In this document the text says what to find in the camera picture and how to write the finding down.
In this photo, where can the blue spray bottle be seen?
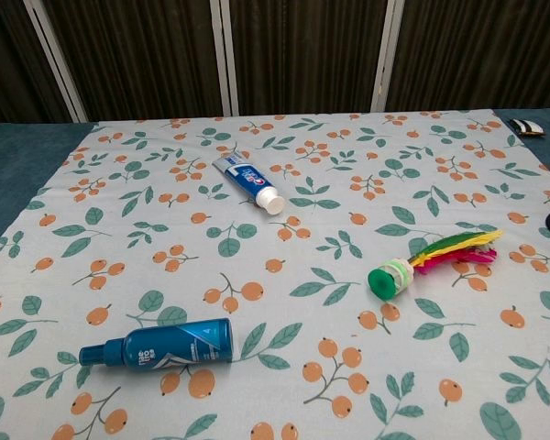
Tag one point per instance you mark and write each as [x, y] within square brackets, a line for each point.
[174, 346]

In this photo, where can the blue white toothpaste tube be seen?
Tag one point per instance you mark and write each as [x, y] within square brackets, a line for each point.
[247, 181]

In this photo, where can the colourful feather shuttlecock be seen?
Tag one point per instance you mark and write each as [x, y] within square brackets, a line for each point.
[389, 279]

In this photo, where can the floral patterned white cloth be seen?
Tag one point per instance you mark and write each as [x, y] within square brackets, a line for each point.
[302, 256]

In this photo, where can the dark folding screen panel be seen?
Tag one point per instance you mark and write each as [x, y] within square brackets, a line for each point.
[476, 50]
[137, 55]
[302, 50]
[9, 59]

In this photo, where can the small black white striped object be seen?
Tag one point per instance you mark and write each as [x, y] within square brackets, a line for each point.
[527, 127]

